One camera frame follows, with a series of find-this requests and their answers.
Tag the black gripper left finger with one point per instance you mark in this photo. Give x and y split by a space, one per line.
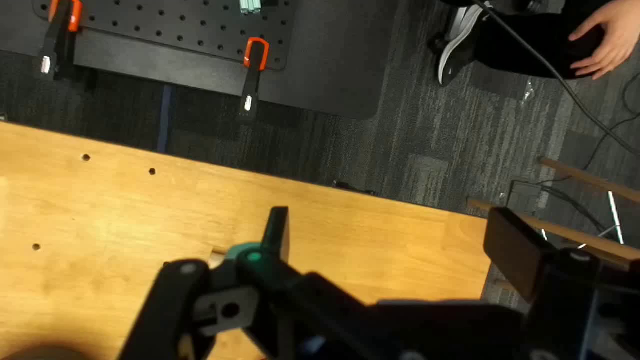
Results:
278 230

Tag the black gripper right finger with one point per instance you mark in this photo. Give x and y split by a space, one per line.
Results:
516 250

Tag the person's bare hand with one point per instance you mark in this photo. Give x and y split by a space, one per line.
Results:
613 40

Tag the wooden stool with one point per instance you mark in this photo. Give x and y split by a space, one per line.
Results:
580 232

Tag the thin metal rod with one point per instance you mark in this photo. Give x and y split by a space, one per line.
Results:
614 216

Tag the orange black bar clamp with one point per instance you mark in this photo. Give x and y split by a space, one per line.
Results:
253 73
59 32

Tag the black perforated panel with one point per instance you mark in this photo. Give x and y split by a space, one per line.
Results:
333 61

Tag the black trouser leg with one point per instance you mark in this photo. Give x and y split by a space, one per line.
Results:
533 40

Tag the black white sneaker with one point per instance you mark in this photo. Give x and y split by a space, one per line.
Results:
456 43

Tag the black perforated board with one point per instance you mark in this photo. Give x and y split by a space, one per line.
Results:
181 26

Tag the teal plastic part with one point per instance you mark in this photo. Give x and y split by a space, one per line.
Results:
250 4

